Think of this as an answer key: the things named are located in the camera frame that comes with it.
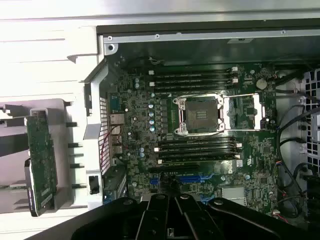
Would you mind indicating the silver port block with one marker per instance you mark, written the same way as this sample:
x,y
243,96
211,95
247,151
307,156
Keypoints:
x,y
116,120

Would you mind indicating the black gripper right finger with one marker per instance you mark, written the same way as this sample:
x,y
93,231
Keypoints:
x,y
197,220

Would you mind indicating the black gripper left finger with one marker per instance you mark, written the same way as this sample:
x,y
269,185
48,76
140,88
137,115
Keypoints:
x,y
155,220

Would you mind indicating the green motherboard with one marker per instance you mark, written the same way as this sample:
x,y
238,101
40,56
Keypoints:
x,y
140,112

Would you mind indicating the black RAM slot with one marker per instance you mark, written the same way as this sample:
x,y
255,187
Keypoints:
x,y
197,149
180,161
195,88
195,71
195,76
197,155
195,82
197,143

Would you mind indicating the metal drive cage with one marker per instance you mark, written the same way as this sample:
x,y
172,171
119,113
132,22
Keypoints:
x,y
312,82

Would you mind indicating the CPU socket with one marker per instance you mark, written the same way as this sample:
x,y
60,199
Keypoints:
x,y
200,116

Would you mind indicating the black expansion slot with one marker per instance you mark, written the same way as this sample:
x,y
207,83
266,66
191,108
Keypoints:
x,y
175,168

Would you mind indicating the metal socket cover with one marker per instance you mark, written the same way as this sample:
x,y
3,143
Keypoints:
x,y
258,112

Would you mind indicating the blue expansion slot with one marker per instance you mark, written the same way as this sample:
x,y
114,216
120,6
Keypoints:
x,y
190,179
206,198

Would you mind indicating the grey parts rack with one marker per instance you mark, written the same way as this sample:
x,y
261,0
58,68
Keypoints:
x,y
63,175

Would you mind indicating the black open PC case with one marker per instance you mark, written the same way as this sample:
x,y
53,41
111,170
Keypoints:
x,y
175,37

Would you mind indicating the silver chipset heatsink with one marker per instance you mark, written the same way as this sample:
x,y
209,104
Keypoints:
x,y
232,195

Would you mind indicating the round coin battery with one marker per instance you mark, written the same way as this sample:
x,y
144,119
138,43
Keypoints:
x,y
261,84

